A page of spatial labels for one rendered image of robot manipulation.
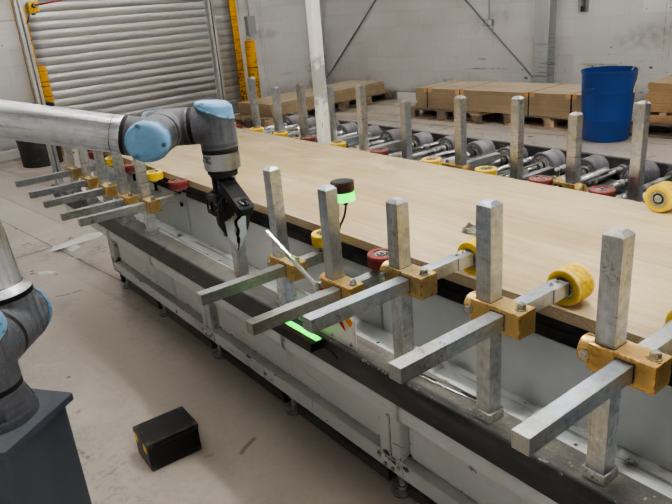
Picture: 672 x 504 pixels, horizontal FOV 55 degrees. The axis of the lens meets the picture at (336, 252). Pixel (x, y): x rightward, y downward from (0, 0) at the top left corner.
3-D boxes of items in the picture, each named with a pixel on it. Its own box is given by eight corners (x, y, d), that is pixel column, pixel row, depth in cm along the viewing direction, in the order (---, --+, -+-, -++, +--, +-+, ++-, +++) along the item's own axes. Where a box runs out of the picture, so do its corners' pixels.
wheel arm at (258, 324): (254, 339, 147) (252, 322, 146) (247, 334, 150) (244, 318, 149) (394, 281, 171) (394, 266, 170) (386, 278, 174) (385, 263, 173)
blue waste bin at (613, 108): (621, 146, 633) (627, 70, 607) (566, 141, 673) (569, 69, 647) (645, 135, 670) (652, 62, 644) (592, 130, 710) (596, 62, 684)
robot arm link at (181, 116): (132, 114, 149) (185, 110, 149) (146, 107, 160) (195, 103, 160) (140, 154, 153) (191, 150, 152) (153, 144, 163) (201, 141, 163)
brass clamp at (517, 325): (516, 342, 118) (517, 317, 116) (460, 319, 128) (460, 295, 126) (537, 330, 121) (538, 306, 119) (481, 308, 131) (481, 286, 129)
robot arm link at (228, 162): (245, 149, 158) (211, 157, 153) (248, 169, 160) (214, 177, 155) (227, 145, 165) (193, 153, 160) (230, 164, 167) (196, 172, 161)
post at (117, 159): (128, 224, 283) (105, 114, 266) (125, 223, 285) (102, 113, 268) (135, 222, 285) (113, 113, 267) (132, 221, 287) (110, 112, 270)
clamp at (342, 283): (350, 307, 159) (349, 289, 157) (318, 292, 169) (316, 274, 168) (367, 300, 162) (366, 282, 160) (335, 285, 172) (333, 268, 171)
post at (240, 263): (240, 286, 207) (220, 148, 191) (233, 282, 211) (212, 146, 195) (252, 282, 210) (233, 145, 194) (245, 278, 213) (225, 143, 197)
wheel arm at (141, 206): (81, 229, 242) (79, 218, 240) (78, 227, 244) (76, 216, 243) (187, 201, 266) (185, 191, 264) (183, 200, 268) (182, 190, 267)
